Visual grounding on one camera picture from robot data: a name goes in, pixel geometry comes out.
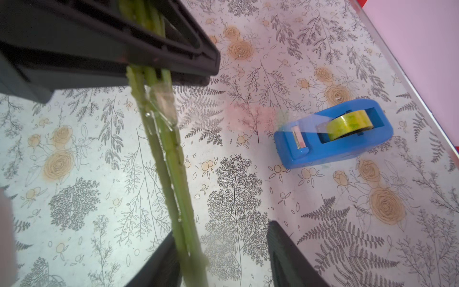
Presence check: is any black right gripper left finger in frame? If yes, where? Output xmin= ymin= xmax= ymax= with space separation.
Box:
xmin=126 ymin=232 xmax=181 ymax=287

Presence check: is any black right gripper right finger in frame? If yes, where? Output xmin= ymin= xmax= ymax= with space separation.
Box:
xmin=267 ymin=221 xmax=329 ymax=287

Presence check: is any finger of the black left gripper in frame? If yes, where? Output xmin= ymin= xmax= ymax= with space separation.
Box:
xmin=1 ymin=1 xmax=221 ymax=104

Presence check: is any artificial pink flower bouquet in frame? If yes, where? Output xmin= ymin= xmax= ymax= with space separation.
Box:
xmin=118 ymin=1 xmax=221 ymax=287

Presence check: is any yellow-green tape roll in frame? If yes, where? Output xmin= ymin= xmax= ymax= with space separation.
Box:
xmin=326 ymin=110 xmax=374 ymax=141

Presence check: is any blue tape dispenser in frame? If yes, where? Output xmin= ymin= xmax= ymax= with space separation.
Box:
xmin=274 ymin=99 xmax=394 ymax=169

